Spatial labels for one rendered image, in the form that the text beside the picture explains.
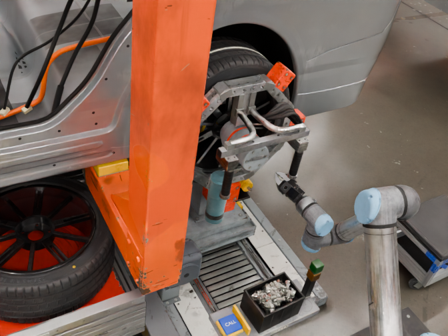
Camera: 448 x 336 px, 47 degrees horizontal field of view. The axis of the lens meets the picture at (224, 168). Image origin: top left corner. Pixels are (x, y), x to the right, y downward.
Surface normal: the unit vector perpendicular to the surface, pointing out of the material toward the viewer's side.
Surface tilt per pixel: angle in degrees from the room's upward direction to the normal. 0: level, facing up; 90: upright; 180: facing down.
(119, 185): 0
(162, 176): 90
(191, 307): 0
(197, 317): 0
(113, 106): 90
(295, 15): 90
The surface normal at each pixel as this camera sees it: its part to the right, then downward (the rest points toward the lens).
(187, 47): 0.48, 0.62
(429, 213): 0.14, -0.75
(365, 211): -0.95, -0.02
